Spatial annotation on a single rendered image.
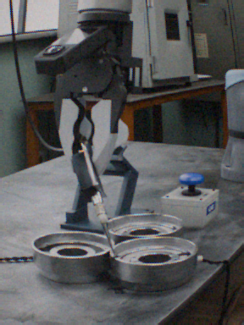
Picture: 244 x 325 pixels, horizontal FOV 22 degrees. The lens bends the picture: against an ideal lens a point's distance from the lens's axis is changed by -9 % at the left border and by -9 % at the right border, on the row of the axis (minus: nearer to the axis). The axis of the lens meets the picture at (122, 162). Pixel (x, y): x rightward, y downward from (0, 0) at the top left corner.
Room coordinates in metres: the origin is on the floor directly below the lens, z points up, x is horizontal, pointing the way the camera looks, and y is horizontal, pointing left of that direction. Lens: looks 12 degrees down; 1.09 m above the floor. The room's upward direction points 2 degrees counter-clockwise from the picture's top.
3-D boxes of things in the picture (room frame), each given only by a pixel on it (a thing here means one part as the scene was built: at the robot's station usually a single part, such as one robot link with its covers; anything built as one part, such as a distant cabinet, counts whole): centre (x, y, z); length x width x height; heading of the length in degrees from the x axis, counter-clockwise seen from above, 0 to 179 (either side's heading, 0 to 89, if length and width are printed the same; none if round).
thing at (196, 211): (0.96, -0.11, 0.82); 0.08 x 0.07 x 0.05; 151
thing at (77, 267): (0.74, 0.06, 0.82); 0.10 x 0.10 x 0.04
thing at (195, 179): (0.95, -0.10, 0.85); 0.04 x 0.04 x 0.05
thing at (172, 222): (0.82, -0.03, 0.82); 0.10 x 0.10 x 0.04
